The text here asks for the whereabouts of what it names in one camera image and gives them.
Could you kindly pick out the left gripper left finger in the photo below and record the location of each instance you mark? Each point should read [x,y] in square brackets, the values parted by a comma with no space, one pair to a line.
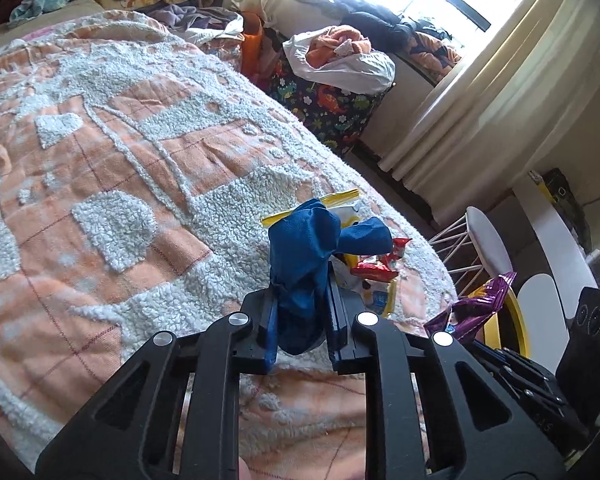
[171,411]

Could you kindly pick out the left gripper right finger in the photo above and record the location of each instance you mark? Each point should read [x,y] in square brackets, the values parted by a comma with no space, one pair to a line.
[432,411]

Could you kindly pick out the purple snack wrapper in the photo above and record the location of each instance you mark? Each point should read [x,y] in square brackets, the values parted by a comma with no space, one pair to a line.
[467,315]

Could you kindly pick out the yellow white snack bag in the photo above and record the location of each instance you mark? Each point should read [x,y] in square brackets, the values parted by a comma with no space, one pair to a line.
[377,296]

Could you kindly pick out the blue cloth trash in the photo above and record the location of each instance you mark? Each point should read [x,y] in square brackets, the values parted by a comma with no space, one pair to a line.
[300,247]

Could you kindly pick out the yellow rimmed trash bin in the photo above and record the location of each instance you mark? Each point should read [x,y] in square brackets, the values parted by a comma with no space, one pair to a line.
[506,329]

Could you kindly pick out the left hand thumb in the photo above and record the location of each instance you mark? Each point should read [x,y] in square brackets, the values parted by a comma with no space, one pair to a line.
[244,471]

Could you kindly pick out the white vanity desk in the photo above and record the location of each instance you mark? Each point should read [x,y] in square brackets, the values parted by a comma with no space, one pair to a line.
[567,263]

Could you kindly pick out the white octagonal stool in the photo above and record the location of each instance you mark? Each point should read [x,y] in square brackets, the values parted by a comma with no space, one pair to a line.
[472,250]

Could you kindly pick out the red snack wrapper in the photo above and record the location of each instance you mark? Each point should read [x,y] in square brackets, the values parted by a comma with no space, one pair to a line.
[382,268]

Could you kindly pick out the orange white tufted bedspread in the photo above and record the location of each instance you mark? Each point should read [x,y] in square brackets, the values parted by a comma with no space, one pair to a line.
[135,171]

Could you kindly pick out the dinosaur print laundry basket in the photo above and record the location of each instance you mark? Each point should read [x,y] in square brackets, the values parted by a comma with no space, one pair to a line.
[335,116]

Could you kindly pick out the clothes on window sill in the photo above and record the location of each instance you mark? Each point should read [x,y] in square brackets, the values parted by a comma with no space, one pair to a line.
[423,45]

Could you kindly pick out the pink floral fabric bag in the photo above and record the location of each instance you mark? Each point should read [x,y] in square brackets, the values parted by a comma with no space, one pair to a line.
[228,50]

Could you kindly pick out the white plastic bag with clothes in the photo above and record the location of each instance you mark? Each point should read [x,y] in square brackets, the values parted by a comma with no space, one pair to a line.
[342,57]

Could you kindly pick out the orange bag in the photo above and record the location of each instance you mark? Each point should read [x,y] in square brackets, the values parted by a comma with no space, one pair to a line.
[251,45]

